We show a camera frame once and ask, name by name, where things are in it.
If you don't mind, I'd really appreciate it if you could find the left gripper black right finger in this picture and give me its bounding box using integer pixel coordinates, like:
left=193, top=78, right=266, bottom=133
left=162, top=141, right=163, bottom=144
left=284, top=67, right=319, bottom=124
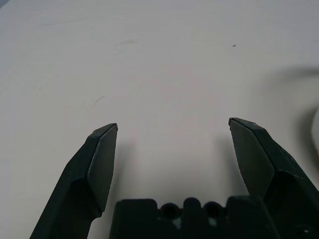
left=228, top=117, right=319, bottom=239

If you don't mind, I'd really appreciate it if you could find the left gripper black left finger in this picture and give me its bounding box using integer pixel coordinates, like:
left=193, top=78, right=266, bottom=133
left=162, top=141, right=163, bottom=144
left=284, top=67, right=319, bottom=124
left=29, top=123, right=118, bottom=239

